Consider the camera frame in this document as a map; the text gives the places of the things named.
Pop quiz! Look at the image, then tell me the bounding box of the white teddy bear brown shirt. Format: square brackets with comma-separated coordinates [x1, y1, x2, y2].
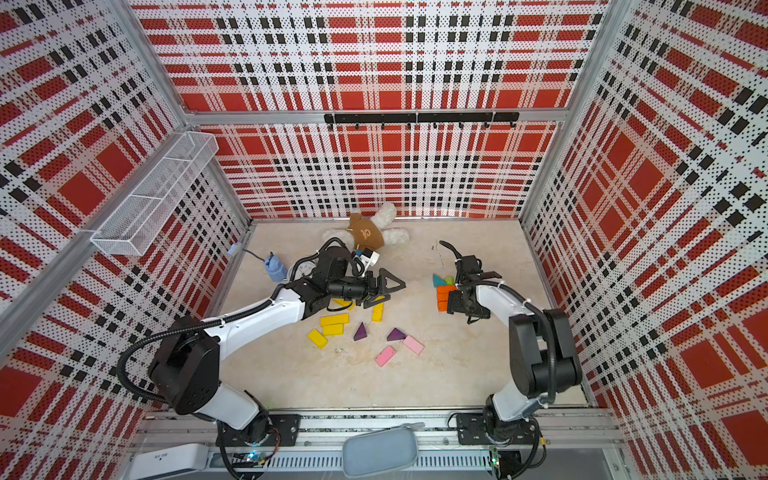
[322, 202, 410, 251]

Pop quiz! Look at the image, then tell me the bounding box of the black hook rail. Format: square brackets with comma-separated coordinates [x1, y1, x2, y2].
[323, 111, 520, 128]

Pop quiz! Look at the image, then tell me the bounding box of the purple triangle block left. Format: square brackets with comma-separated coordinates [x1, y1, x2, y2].
[353, 323, 368, 341]

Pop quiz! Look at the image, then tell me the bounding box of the yellow small block left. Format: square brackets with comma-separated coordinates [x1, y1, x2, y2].
[307, 329, 328, 349]

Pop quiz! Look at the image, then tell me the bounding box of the purple triangle block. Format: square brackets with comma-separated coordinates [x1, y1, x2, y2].
[353, 323, 368, 341]
[387, 328, 407, 341]

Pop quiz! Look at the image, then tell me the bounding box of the blue cable connector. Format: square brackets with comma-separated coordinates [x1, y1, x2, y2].
[264, 252, 288, 283]

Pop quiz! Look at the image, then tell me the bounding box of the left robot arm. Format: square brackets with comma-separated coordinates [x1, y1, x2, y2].
[115, 237, 406, 445]

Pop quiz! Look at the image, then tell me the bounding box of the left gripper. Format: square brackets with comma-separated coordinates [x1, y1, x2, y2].
[329, 268, 405, 308]

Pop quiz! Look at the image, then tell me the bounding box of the white wire mesh basket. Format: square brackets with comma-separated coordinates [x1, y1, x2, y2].
[91, 131, 218, 257]

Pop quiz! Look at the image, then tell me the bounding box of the grey pouch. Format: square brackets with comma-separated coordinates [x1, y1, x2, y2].
[342, 424, 422, 479]

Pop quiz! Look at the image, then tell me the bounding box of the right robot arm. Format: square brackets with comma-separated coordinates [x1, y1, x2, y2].
[439, 240, 583, 444]

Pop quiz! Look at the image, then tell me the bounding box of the yellow short block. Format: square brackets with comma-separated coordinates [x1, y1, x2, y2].
[322, 324, 345, 337]

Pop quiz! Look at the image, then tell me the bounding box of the purple triangle block right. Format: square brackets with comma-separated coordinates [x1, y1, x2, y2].
[387, 328, 407, 341]

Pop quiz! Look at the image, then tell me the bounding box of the yellow long block middle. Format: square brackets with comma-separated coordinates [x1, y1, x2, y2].
[320, 313, 350, 327]

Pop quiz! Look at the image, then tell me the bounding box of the pink block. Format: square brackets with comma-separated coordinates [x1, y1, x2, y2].
[403, 336, 425, 355]
[374, 345, 397, 367]

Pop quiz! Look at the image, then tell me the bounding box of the white box device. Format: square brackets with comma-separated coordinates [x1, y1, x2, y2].
[128, 444, 208, 480]

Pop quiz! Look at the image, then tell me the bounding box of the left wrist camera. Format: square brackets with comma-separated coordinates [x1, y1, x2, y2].
[356, 248, 380, 271]

